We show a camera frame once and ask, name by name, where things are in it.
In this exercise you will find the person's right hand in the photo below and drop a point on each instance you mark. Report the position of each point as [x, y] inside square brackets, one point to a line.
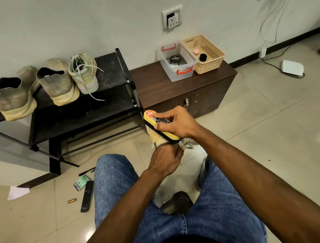
[182, 122]

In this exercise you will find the person's left hand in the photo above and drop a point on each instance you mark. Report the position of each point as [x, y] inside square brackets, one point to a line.
[165, 159]

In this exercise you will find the pale green lace-up shoe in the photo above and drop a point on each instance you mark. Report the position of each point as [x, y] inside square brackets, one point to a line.
[159, 139]
[85, 74]

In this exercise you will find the black orange shoe brush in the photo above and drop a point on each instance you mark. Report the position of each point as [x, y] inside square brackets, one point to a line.
[160, 127]

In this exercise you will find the clear plastic storage box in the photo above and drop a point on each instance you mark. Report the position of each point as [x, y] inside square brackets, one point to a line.
[180, 70]

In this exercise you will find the small black round cap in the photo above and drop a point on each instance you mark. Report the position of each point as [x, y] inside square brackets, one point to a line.
[203, 57]

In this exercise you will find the pink round lid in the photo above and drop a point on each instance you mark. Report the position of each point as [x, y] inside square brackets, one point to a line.
[196, 51]

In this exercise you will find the beige plastic basket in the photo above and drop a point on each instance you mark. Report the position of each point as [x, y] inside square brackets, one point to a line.
[211, 52]

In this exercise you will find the worn tan slip-on shoe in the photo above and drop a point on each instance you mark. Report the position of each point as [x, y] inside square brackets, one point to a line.
[60, 84]
[15, 97]

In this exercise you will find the person's right forearm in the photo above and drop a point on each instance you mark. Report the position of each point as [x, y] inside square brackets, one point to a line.
[265, 190]

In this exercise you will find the dark brown wooden cabinet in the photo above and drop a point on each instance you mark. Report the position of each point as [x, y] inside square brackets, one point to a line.
[160, 85]

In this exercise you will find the person's left leg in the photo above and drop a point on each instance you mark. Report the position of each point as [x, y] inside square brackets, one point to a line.
[117, 193]

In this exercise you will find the person's leg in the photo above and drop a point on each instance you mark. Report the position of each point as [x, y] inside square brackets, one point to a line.
[117, 193]
[225, 215]

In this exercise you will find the person's right leg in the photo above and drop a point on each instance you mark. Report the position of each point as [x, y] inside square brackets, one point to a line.
[225, 215]

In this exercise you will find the black round polish tin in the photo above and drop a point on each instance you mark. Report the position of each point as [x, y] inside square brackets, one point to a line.
[175, 59]

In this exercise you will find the black pen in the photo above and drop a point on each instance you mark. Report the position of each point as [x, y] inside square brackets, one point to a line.
[86, 171]

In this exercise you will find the black remote control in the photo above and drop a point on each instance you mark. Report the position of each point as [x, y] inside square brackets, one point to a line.
[87, 196]

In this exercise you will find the green paper packet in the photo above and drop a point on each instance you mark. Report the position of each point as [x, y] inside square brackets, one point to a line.
[81, 182]

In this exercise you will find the black metal shoe rack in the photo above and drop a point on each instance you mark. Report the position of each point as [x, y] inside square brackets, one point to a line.
[95, 105]

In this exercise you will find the small brass cylinder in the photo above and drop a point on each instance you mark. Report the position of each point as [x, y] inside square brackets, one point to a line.
[71, 200]

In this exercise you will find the white router box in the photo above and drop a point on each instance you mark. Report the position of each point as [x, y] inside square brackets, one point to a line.
[292, 68]

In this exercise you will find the white paper sheet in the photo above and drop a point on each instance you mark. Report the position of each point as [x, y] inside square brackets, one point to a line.
[18, 193]

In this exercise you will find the white wall socket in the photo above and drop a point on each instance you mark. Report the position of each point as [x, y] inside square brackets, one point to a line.
[172, 19]

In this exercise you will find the white wall plug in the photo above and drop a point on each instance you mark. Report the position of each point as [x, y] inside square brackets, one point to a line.
[262, 52]

